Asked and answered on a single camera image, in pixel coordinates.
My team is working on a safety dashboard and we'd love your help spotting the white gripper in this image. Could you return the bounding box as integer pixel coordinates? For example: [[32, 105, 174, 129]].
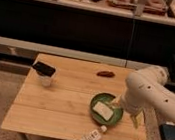
[[107, 87, 148, 131]]

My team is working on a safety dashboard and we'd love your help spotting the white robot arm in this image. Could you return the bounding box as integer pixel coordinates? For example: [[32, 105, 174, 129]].
[[112, 65, 175, 128]]

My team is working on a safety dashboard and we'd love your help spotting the white sponge block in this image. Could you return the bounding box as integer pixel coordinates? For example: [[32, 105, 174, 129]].
[[93, 102, 113, 121]]

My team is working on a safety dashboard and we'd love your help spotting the green round plate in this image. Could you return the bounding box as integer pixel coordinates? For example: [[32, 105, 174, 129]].
[[89, 93, 123, 126]]

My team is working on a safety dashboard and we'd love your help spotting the brown sausage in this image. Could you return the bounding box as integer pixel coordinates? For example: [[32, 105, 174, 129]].
[[96, 71, 115, 78]]

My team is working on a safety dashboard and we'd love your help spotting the blue box on floor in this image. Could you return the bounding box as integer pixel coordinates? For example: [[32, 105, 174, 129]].
[[159, 123, 175, 140]]

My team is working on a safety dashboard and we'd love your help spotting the wooden folding table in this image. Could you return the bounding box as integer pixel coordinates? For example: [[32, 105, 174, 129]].
[[0, 47, 162, 140]]

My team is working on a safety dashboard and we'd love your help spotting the clear plastic cup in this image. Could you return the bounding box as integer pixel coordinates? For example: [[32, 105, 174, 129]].
[[39, 75, 53, 88]]

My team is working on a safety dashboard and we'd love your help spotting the black smartphone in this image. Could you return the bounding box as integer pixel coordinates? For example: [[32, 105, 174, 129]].
[[32, 62, 56, 77]]

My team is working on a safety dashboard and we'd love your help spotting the wicker tray on shelf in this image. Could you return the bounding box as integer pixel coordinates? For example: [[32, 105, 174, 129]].
[[107, 0, 168, 15]]

